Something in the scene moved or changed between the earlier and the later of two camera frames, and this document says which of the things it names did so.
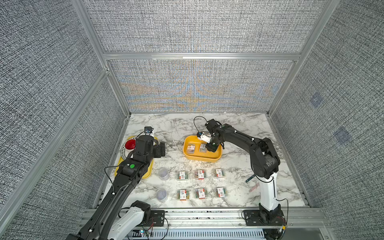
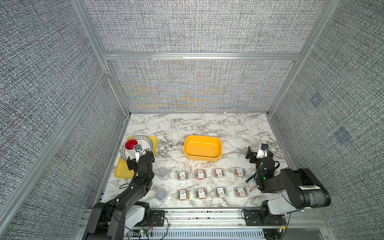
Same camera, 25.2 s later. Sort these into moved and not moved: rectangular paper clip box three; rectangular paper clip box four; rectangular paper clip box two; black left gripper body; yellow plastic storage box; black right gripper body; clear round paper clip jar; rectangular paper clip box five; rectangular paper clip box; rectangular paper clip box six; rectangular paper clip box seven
Moved: black left gripper body; rectangular paper clip box four; black right gripper body; rectangular paper clip box six
Not moved: yellow plastic storage box; rectangular paper clip box two; clear round paper clip jar; rectangular paper clip box five; rectangular paper clip box seven; rectangular paper clip box; rectangular paper clip box three
